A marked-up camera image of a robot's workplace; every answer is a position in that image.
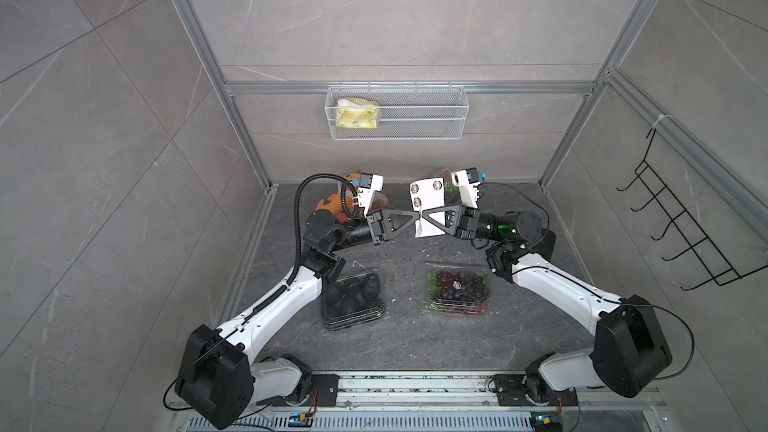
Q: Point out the white wire basket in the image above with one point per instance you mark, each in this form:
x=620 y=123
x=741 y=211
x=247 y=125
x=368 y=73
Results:
x=407 y=112

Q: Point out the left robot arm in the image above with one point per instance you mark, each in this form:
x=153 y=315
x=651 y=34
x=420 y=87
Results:
x=220 y=375

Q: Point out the black fruit box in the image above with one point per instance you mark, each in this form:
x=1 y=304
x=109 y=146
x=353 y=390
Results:
x=352 y=301

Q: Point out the orange shark plush toy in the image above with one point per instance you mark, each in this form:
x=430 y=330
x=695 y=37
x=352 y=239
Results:
x=341 y=203

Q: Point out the yellow packet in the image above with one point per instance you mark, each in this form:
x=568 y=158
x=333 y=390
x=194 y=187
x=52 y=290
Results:
x=357 y=113

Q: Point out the green grape box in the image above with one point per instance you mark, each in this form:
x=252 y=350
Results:
x=451 y=190

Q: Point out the white sticker sheet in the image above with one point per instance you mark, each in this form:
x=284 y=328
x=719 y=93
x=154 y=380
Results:
x=426 y=194

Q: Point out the black oval object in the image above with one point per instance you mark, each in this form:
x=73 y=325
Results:
x=545 y=248

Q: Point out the black hook rack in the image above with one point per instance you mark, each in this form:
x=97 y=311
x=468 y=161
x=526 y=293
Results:
x=718 y=269

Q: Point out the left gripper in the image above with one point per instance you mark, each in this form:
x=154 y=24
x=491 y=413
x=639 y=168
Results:
x=378 y=227

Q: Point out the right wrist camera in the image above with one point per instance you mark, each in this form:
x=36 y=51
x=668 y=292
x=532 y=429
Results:
x=468 y=182

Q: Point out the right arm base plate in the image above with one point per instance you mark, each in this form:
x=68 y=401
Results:
x=516 y=389

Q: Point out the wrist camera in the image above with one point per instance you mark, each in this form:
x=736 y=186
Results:
x=468 y=182
x=366 y=186

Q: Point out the purple grape box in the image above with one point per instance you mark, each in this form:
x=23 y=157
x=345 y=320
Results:
x=457 y=289

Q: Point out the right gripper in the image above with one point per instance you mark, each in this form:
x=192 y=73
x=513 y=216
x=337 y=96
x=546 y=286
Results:
x=466 y=227

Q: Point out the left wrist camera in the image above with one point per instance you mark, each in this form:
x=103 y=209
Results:
x=366 y=186

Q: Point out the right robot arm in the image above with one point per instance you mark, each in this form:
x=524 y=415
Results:
x=629 y=347

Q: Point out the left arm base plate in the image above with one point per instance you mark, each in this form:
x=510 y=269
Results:
x=319 y=390

